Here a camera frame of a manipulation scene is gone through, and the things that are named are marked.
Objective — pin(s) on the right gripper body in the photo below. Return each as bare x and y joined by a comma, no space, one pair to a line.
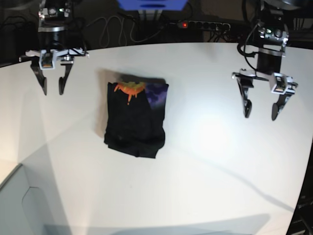
55,53

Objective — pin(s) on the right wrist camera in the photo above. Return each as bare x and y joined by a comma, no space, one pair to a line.
47,61

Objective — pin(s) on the black T-shirt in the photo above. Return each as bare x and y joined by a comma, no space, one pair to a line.
136,112

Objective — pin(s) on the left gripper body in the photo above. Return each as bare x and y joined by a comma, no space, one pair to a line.
250,74

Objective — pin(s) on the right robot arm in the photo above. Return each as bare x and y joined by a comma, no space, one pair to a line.
55,17

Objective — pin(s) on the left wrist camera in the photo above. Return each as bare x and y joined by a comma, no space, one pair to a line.
278,83

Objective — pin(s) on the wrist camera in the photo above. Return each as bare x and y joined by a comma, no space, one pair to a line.
278,83
47,61

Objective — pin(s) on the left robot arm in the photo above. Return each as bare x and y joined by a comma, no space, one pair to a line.
267,41

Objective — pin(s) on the black power strip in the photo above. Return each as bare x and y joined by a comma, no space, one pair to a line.
206,26

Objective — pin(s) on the blue box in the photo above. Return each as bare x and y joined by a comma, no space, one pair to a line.
135,5

